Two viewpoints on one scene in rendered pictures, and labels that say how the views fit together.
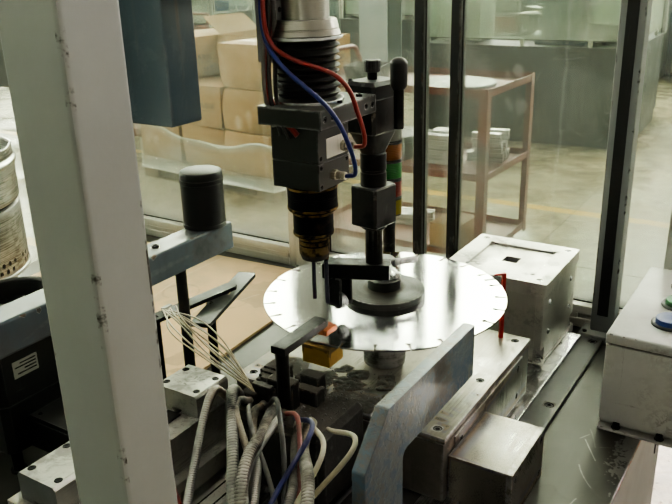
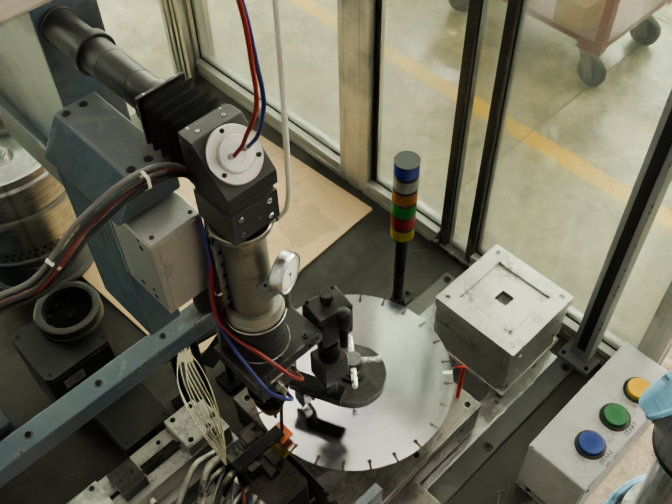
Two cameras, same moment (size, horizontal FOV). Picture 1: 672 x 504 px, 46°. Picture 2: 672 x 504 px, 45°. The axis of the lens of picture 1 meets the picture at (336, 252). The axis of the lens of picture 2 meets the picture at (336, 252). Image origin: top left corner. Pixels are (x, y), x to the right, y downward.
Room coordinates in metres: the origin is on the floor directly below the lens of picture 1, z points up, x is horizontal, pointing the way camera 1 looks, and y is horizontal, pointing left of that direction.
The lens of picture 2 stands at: (0.33, -0.21, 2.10)
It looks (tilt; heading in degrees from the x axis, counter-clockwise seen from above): 51 degrees down; 14
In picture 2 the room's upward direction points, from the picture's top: 2 degrees counter-clockwise
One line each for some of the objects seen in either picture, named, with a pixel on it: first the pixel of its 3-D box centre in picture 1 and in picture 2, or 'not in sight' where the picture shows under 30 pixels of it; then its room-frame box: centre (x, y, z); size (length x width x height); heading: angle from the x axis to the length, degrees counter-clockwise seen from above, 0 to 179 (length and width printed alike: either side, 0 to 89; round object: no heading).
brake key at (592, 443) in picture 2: (670, 324); (590, 444); (0.98, -0.46, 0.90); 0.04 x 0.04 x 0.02
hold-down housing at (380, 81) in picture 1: (373, 146); (328, 336); (0.92, -0.05, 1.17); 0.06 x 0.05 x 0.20; 138
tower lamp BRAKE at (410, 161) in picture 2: not in sight; (406, 166); (1.30, -0.09, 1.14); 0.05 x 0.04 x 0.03; 57
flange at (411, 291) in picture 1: (384, 285); (352, 371); (0.99, -0.06, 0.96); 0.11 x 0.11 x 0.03
